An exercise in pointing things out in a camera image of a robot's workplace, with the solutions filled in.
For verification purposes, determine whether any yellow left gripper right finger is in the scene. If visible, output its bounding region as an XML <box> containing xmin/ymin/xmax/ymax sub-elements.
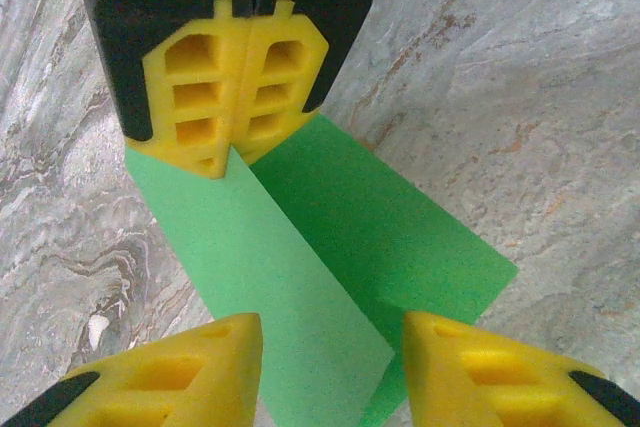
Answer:
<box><xmin>402</xmin><ymin>310</ymin><xmax>640</xmax><ymax>427</ymax></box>

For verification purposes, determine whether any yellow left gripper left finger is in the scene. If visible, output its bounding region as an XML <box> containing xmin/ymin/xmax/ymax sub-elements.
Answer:
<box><xmin>0</xmin><ymin>312</ymin><xmax>264</xmax><ymax>427</ymax></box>

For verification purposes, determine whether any green paper sheet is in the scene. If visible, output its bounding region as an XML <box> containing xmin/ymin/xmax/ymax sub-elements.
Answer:
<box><xmin>124</xmin><ymin>111</ymin><xmax>520</xmax><ymax>427</ymax></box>

